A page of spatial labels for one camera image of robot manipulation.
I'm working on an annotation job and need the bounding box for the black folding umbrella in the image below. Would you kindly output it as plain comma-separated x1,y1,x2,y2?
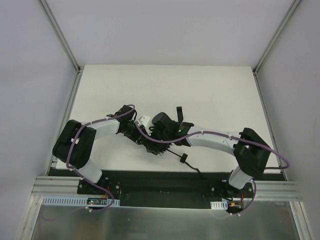
145,106,205,180

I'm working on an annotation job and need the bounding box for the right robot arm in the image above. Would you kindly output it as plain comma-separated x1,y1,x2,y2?
147,112,270,190

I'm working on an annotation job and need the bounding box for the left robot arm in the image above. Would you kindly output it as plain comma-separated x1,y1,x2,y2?
52,104,148,188

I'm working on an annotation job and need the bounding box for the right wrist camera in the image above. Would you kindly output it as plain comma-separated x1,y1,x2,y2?
137,115,152,129

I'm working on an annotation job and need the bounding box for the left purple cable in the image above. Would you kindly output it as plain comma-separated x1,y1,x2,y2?
65,103,138,186

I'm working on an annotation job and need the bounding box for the right white cable duct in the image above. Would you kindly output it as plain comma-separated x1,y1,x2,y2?
210,201,228,211

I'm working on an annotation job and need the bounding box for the white cable duct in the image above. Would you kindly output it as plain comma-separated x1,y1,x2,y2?
42,196,120,208
210,201,228,211

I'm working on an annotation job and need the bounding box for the left white cable duct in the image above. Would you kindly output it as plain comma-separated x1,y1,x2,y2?
42,196,120,208

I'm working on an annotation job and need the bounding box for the aluminium cross rail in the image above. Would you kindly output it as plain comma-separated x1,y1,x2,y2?
31,176,302,202

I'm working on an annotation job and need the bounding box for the left aluminium frame post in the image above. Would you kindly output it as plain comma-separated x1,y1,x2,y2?
37,0,83,73

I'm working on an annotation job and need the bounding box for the aluminium frame post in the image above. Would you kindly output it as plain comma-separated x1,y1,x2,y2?
252,0,303,76
37,0,83,73

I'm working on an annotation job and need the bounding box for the right aluminium frame post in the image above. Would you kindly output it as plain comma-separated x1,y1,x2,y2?
252,0,303,76

